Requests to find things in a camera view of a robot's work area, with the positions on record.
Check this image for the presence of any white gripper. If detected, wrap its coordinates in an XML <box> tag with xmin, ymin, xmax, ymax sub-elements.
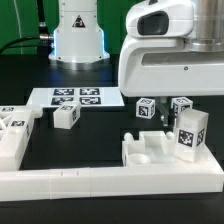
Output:
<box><xmin>118</xmin><ymin>36</ymin><xmax>224</xmax><ymax>126</ymax></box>

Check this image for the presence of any white chair seat part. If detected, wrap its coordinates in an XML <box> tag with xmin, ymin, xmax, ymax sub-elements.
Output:
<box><xmin>122</xmin><ymin>131</ymin><xmax>176</xmax><ymax>167</ymax></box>

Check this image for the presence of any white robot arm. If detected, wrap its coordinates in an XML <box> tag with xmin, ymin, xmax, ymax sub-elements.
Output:
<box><xmin>118</xmin><ymin>0</ymin><xmax>224</xmax><ymax>98</ymax></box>

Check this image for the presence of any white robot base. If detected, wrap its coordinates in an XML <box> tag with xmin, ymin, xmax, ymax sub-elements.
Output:
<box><xmin>49</xmin><ymin>0</ymin><xmax>110</xmax><ymax>70</ymax></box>

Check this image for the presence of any white tagged cube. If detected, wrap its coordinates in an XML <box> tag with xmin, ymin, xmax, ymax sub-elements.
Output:
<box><xmin>136</xmin><ymin>98</ymin><xmax>155</xmax><ymax>119</ymax></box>
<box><xmin>171</xmin><ymin>97</ymin><xmax>193</xmax><ymax>116</ymax></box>

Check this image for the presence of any white tag sheet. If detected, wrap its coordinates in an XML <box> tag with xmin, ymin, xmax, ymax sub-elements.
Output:
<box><xmin>28</xmin><ymin>87</ymin><xmax>124</xmax><ymax>108</ymax></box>

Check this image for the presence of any white U-shaped frame fence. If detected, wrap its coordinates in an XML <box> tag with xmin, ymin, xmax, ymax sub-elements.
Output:
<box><xmin>0</xmin><ymin>149</ymin><xmax>224</xmax><ymax>202</ymax></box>

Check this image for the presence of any black cable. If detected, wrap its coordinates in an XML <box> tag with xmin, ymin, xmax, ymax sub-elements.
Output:
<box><xmin>0</xmin><ymin>34</ymin><xmax>56</xmax><ymax>56</ymax></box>

